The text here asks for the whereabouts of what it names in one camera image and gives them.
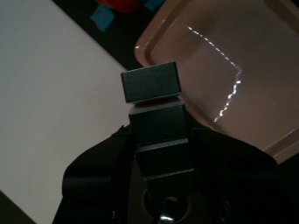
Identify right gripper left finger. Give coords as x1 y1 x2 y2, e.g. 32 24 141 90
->
51 125 137 224

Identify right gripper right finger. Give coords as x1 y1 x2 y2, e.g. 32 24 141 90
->
191 129 299 224

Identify white cutting board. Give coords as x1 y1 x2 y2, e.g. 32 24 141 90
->
0 0 136 224

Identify pink rectangular tray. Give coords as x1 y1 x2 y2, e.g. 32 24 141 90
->
133 0 299 165

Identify blue tape strip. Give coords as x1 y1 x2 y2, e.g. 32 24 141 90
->
89 3 117 32
141 0 167 11

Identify red plastic cup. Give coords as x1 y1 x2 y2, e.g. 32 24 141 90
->
95 0 143 13

